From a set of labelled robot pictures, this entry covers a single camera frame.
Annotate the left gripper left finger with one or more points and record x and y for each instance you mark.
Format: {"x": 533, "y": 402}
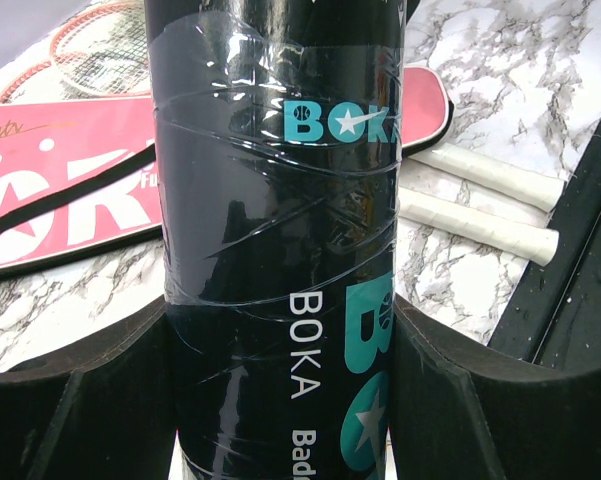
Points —
{"x": 98, "y": 408}

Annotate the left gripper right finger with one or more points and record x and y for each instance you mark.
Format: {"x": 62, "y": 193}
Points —
{"x": 461, "y": 410}

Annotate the black shuttlecock tube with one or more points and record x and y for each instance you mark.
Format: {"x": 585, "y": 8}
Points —
{"x": 278, "y": 148}

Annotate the pink racket cover bag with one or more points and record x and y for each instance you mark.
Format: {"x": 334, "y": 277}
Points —
{"x": 77, "y": 178}

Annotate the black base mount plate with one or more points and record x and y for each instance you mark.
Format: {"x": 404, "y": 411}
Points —
{"x": 554, "y": 316}

